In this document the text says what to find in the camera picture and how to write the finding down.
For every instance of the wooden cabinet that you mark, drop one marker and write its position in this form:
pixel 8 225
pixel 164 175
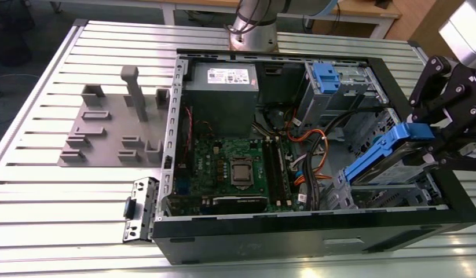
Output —
pixel 418 29

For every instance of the hard disk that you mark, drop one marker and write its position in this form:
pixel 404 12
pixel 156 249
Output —
pixel 400 171

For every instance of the grey metal drive cage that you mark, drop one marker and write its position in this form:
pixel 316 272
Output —
pixel 318 104

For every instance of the wooden desk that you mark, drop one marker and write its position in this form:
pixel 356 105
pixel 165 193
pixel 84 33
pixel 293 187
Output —
pixel 361 10

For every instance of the metal expansion slot bracket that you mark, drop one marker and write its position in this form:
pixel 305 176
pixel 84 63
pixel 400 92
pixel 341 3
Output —
pixel 138 188

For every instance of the silver CPU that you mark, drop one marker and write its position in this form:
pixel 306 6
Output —
pixel 241 174

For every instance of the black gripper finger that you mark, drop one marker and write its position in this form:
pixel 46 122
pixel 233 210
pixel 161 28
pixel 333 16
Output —
pixel 430 87
pixel 457 162

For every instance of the grey parts rack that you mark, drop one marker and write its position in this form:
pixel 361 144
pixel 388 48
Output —
pixel 106 144

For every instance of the black graphics card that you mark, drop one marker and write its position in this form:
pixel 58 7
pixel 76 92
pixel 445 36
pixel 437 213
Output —
pixel 237 201

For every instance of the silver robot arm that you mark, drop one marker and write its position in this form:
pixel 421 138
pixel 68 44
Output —
pixel 257 37

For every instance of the green motherboard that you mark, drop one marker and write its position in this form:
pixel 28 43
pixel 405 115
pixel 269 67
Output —
pixel 206 162

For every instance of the black PC case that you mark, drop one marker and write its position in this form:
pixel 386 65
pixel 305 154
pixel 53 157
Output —
pixel 300 231

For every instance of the white desk frame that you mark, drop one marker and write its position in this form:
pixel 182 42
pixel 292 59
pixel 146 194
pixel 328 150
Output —
pixel 166 14

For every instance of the black office chair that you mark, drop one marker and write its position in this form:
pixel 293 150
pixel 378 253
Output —
pixel 12 49

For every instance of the blue drive cage latch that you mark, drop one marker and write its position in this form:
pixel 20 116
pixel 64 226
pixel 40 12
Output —
pixel 324 78

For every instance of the metal disk bay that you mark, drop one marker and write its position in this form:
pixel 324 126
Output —
pixel 380 191

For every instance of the black RAM stick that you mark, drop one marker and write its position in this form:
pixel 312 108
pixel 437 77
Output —
pixel 282 171

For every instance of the grey power supply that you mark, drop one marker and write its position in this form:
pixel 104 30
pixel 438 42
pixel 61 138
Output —
pixel 222 110

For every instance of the CPU socket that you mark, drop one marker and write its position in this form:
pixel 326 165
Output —
pixel 241 160

